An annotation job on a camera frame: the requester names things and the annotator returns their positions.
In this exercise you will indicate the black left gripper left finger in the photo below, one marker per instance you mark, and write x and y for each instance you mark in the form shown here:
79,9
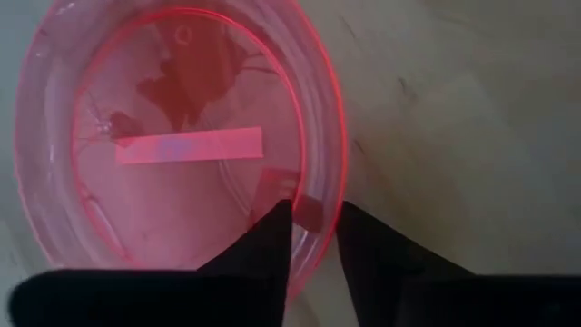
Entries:
254,281

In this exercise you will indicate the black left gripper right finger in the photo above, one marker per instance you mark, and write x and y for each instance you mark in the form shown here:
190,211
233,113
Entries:
390,281

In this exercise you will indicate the transparent pink plastic plate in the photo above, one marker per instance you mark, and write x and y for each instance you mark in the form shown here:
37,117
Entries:
181,91

